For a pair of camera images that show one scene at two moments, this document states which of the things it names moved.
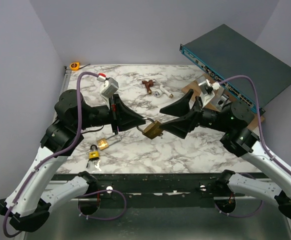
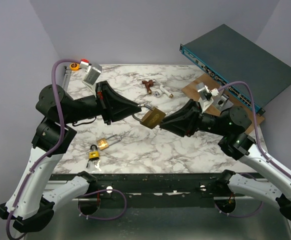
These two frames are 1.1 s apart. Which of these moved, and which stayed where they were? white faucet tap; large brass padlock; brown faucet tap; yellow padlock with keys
Moved: large brass padlock
Stayed: brown faucet tap; white faucet tap; yellow padlock with keys
